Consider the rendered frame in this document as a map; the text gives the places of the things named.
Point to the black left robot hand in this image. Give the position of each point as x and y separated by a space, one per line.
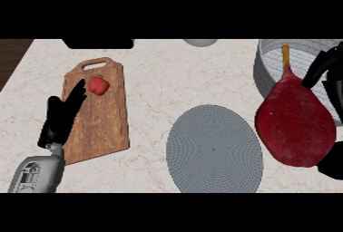
60 120

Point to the grey round basket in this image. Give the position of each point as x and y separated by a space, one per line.
268 57

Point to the pale grey round object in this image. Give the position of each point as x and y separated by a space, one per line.
200 42

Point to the grey round placemat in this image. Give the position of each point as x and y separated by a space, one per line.
215 151

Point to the brown wooden cutting board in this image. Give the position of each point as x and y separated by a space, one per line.
106 123

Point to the red bell pepper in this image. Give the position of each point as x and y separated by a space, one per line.
98 85

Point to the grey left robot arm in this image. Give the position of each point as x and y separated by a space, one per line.
38 176

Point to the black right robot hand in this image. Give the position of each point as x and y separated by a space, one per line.
323 65

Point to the red pear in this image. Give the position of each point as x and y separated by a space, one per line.
295 123

